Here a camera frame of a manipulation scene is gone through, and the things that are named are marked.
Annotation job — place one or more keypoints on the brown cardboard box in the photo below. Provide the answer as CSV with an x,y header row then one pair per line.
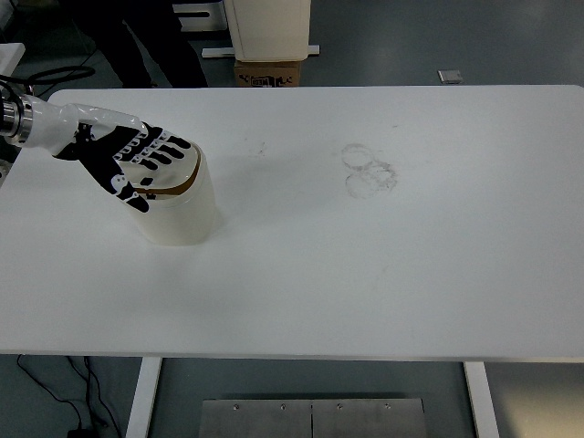
x,y
269,73

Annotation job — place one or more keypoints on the grey metal plate with screws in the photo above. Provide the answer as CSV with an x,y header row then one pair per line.
x,y
274,420

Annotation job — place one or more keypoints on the white side table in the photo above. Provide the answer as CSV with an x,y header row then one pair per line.
x,y
9,55

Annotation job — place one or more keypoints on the white furniture foot bar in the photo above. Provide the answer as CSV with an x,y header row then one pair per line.
x,y
216,53

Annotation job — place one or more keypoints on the large cream plastic bin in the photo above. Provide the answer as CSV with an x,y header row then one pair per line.
x,y
269,32

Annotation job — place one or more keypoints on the cream flip-lid trash bin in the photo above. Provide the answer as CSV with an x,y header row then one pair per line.
x,y
182,214

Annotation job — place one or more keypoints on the black power adapter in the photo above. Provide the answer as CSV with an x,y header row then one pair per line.
x,y
78,433

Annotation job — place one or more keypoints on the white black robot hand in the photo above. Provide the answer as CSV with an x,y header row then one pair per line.
x,y
91,146

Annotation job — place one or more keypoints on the small grey floor plate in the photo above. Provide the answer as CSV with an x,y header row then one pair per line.
x,y
450,76

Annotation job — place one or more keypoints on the white table leg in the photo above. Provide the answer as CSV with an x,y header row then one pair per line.
x,y
143,397
481,401

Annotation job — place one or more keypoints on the person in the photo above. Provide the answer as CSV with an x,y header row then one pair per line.
x,y
137,45

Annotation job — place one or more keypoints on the white frame furniture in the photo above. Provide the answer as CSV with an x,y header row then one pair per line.
x,y
201,18

